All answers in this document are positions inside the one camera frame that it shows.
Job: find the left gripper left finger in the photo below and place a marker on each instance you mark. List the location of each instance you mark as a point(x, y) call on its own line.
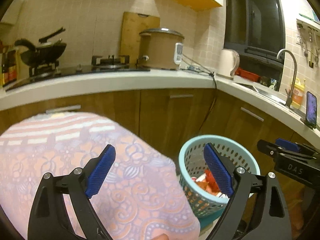
point(49, 218)

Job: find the person's left hand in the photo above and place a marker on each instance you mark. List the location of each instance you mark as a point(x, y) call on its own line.
point(162, 236)

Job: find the brown rice cooker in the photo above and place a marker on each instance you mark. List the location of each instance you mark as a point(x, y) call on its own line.
point(160, 48)

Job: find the chrome sink faucet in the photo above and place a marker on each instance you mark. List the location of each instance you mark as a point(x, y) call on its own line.
point(289, 77)

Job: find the red plastic bag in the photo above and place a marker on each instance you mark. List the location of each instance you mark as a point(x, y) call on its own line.
point(212, 186)

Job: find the red tray on counter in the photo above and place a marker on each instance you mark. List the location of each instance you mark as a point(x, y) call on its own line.
point(247, 75)

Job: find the yellow detergent bottle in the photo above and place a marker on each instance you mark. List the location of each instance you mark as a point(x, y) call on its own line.
point(298, 93)

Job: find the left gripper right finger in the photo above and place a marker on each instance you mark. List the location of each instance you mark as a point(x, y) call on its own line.
point(256, 208)

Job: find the pink patterned tablecloth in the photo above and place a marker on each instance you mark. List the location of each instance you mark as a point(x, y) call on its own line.
point(140, 197)

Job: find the black gas stove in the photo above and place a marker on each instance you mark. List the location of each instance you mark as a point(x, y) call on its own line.
point(98, 65)

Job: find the cabinet door handle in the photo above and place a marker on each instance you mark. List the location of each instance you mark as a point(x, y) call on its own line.
point(181, 96)
point(252, 114)

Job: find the right cabinet door handle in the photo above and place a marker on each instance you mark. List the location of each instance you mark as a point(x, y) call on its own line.
point(252, 114)

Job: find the white electric kettle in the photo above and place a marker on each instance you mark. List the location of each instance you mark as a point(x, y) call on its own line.
point(228, 63)

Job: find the wooden cutting board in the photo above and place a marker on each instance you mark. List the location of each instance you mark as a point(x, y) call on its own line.
point(133, 23)

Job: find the dark sauce bottle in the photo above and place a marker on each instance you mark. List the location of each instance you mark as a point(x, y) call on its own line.
point(4, 69)
point(12, 65)

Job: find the light blue trash basket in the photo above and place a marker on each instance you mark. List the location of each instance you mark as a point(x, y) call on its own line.
point(206, 202)

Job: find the smartphone on stand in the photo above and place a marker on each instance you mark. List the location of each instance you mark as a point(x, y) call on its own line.
point(310, 118)

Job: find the black frying pan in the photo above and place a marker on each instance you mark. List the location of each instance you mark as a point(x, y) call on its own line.
point(44, 53)

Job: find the left cabinet door handle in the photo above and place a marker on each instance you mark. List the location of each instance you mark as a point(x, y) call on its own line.
point(181, 96)

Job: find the dark kitchen window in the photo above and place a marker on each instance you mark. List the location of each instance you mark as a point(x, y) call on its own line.
point(256, 30)

